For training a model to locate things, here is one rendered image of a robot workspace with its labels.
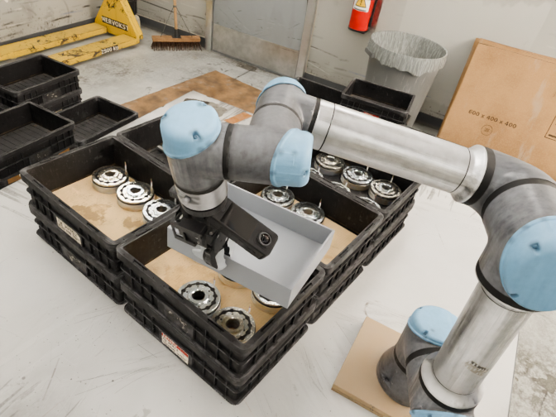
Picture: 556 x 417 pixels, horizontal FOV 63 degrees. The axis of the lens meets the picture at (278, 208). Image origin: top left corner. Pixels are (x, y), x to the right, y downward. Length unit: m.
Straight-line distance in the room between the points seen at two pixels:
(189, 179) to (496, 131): 3.31
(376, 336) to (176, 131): 0.86
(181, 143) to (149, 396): 0.70
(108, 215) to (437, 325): 0.89
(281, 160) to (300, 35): 3.70
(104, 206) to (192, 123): 0.83
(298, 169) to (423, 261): 1.05
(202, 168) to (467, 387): 0.60
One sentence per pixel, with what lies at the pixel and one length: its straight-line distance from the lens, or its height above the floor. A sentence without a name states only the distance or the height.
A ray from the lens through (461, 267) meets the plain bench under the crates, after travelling 1.61.
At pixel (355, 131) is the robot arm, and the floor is 1.38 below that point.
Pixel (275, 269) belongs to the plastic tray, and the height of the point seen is 1.05.
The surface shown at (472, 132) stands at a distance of 3.78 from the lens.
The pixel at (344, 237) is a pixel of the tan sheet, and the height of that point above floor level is 0.83.
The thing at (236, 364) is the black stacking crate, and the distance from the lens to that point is 0.99.
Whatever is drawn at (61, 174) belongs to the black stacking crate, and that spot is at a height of 0.87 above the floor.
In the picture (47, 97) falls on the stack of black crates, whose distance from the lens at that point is 2.68.
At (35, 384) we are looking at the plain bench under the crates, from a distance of 1.20.
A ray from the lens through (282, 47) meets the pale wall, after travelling 4.35.
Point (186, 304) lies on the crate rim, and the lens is 0.98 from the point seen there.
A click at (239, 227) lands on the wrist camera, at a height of 1.23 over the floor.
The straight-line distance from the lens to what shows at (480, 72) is 3.73.
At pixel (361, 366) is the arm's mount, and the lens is 1.20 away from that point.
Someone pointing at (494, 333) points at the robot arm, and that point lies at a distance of 0.79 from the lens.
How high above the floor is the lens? 1.69
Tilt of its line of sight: 39 degrees down
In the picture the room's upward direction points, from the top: 10 degrees clockwise
